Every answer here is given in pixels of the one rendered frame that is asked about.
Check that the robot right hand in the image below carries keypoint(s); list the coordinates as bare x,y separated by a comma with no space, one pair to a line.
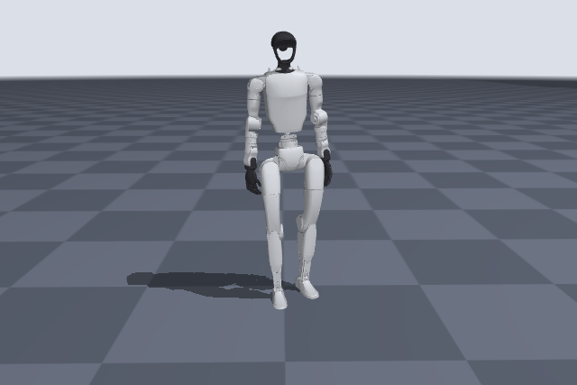
251,177

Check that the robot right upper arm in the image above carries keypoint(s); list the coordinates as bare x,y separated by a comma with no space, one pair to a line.
254,87

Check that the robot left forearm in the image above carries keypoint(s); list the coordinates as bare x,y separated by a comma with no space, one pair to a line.
321,139

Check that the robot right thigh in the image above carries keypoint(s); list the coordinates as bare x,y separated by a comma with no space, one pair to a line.
270,192

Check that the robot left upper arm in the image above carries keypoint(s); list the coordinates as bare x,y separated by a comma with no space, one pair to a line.
314,82

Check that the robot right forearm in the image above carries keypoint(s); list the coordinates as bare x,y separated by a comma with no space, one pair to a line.
251,138

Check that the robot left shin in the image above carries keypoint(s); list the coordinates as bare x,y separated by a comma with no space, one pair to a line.
306,250

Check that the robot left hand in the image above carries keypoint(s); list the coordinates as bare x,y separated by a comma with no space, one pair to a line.
328,170

